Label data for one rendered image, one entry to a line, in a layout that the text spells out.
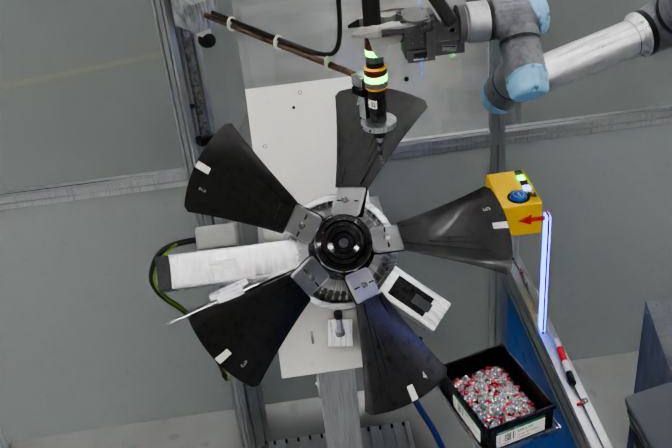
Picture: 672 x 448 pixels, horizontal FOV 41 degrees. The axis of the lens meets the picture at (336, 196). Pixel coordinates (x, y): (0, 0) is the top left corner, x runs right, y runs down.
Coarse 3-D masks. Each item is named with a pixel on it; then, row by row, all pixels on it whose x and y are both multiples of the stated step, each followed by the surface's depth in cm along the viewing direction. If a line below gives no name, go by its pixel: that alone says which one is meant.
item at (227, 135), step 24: (216, 144) 188; (240, 144) 186; (216, 168) 189; (240, 168) 188; (264, 168) 186; (192, 192) 193; (216, 192) 192; (240, 192) 190; (264, 192) 188; (288, 192) 187; (216, 216) 195; (240, 216) 194; (264, 216) 192; (288, 216) 190
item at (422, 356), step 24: (360, 312) 184; (384, 312) 189; (360, 336) 182; (384, 336) 186; (408, 336) 191; (384, 360) 184; (408, 360) 187; (432, 360) 191; (384, 384) 182; (408, 384) 185; (432, 384) 188; (384, 408) 181
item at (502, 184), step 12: (492, 180) 227; (504, 180) 226; (516, 180) 226; (528, 180) 226; (504, 192) 222; (504, 204) 217; (516, 204) 217; (528, 204) 217; (540, 204) 217; (516, 216) 218; (516, 228) 220; (528, 228) 220; (540, 228) 221
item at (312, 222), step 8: (296, 208) 188; (304, 208) 188; (296, 216) 190; (304, 216) 189; (312, 216) 188; (288, 224) 192; (296, 224) 191; (312, 224) 189; (288, 232) 193; (296, 232) 192; (304, 232) 192; (312, 232) 191; (304, 240) 193
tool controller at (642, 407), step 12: (636, 396) 141; (648, 396) 140; (660, 396) 139; (636, 408) 139; (648, 408) 138; (660, 408) 137; (636, 420) 138; (648, 420) 136; (660, 420) 136; (636, 432) 139; (648, 432) 135; (660, 432) 134; (636, 444) 142; (648, 444) 134; (660, 444) 132
